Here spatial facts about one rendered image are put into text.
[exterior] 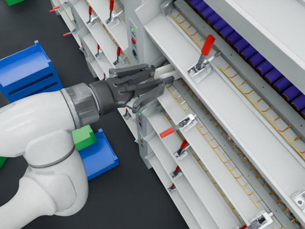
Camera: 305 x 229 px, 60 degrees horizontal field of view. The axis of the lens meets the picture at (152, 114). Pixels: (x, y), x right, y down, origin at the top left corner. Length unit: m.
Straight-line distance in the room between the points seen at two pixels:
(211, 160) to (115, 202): 0.81
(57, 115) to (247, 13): 0.37
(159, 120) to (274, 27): 0.63
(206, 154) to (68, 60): 1.41
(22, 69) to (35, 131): 1.19
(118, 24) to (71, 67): 0.98
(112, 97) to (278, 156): 0.34
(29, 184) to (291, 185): 0.47
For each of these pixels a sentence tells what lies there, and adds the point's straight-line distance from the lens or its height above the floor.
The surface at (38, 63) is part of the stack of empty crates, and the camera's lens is 1.70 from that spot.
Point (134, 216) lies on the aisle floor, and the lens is 1.35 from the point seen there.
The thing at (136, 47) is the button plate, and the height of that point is 0.83.
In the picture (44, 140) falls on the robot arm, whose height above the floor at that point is 0.87.
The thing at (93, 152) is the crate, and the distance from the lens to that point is 1.47.
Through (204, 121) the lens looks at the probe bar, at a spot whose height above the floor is 0.78.
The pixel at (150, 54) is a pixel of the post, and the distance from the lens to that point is 0.69.
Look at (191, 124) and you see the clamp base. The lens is 0.66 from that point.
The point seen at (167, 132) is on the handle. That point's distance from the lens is 0.64.
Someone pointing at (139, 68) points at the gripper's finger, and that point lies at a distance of 0.65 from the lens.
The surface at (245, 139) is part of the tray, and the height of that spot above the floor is 0.93.
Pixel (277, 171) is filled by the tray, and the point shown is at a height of 0.94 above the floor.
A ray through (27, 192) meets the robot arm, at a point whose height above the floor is 0.80.
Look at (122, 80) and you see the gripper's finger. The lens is 0.61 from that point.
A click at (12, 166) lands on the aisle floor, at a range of 1.59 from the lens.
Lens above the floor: 1.33
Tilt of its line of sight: 59 degrees down
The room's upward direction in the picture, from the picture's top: straight up
